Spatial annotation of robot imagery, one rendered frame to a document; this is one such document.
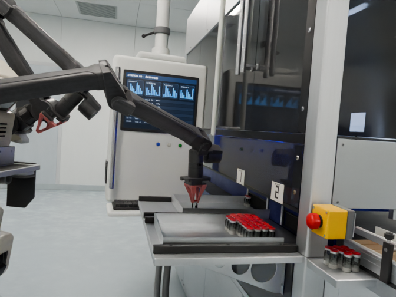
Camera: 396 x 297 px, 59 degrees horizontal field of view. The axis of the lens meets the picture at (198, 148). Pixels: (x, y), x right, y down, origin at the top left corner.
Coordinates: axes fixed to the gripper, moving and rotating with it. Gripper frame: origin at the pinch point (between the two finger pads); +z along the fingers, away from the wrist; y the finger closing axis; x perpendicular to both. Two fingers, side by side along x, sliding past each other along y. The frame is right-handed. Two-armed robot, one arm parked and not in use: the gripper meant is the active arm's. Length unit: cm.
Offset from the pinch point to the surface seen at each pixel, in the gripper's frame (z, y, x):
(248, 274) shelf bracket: 14.5, -0.3, -36.5
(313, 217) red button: -7, 4, -56
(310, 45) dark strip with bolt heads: -51, 13, -44
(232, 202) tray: 5.4, 25.6, 13.5
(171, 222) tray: 4.0, -14.3, -11.6
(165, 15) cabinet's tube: -87, 10, 59
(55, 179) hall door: 68, -7, 526
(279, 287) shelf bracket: 19.1, 9.5, -38.9
